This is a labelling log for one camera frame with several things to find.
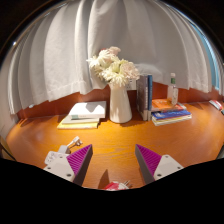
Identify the pale flat book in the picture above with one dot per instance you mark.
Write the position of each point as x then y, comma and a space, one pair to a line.
173, 120

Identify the clear bottle with green label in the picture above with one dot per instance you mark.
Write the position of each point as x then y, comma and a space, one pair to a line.
172, 93

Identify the orange flat book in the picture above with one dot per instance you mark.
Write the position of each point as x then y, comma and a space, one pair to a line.
161, 104

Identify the white curtain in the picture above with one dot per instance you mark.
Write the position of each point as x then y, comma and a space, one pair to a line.
83, 50

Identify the wooden chair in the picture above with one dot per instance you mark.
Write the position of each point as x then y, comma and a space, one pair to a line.
6, 150

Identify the thin grey book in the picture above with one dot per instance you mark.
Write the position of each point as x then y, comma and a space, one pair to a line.
71, 120

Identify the white ceramic vase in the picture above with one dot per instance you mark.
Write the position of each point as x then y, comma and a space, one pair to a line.
120, 108

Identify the thick white book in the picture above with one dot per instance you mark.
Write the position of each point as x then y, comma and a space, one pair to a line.
88, 110

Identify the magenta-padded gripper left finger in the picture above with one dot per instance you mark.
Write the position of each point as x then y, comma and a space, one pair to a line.
60, 166

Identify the blue upright book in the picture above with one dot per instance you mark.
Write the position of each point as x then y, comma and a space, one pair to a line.
150, 96

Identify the dark upright book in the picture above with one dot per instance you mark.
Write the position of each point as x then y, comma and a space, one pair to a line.
142, 98

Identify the white flower bouquet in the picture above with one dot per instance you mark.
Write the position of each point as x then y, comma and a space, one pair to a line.
113, 68

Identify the white power plug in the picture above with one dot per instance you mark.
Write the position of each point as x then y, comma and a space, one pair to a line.
74, 142

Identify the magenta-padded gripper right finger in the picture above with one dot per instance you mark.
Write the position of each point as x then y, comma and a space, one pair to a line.
166, 165

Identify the red book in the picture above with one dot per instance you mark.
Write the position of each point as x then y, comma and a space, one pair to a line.
216, 104

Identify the yellow flat book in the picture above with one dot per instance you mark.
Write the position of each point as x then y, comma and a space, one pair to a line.
76, 126

